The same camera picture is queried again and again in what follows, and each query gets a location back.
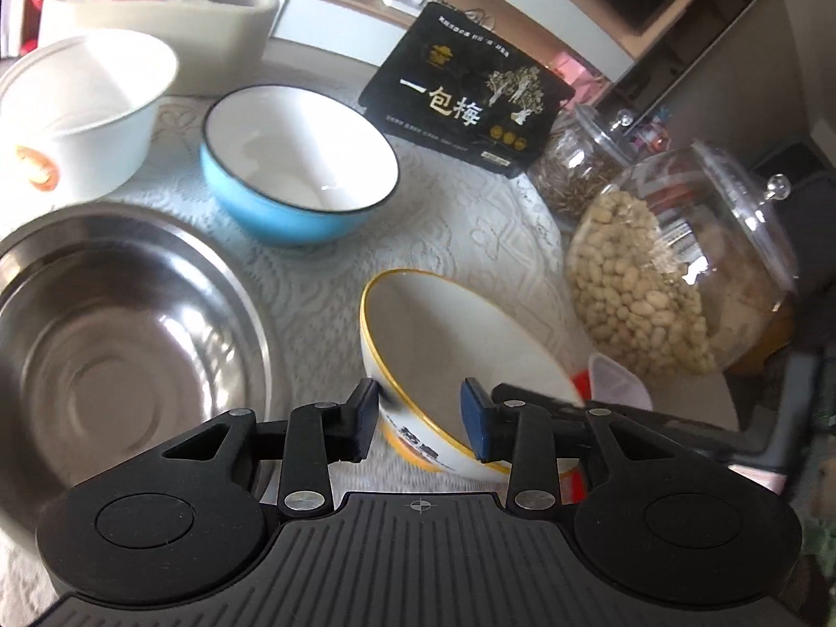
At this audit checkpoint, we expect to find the glass jar of seeds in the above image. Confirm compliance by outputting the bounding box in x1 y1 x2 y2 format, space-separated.
528 103 644 223

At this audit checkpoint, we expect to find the yellow-rimmed white bowl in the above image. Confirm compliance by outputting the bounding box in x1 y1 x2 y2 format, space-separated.
359 269 587 477

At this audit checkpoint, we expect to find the stainless steel bowl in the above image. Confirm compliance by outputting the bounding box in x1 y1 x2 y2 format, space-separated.
0 202 278 540

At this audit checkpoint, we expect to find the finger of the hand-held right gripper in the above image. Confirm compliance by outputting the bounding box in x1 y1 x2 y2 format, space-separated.
491 384 611 422

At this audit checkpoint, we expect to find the pink box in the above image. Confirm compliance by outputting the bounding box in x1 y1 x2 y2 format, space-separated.
545 49 608 89

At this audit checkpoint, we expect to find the white paper bowl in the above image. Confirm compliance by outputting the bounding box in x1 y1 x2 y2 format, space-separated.
0 32 180 200

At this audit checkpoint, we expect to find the beige oval container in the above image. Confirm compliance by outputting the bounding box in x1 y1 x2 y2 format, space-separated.
38 0 281 96

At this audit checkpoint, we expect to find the white plastic tub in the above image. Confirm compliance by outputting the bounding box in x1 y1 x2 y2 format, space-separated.
570 351 654 409

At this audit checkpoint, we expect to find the blue ceramic bowl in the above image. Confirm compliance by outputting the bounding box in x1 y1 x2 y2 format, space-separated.
199 84 401 249

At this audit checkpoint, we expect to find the white lace tablecloth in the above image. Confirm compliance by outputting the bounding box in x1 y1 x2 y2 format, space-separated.
0 55 752 627

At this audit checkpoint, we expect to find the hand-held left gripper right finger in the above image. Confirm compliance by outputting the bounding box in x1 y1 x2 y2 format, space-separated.
460 377 664 516

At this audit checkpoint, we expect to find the black printed box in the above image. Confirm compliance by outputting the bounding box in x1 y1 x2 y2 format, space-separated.
358 3 577 179

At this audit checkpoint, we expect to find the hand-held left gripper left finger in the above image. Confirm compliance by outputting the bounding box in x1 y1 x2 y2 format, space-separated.
160 377 381 516

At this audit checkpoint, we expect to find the glass jar of peanuts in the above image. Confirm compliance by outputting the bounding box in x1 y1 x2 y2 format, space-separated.
565 138 803 376

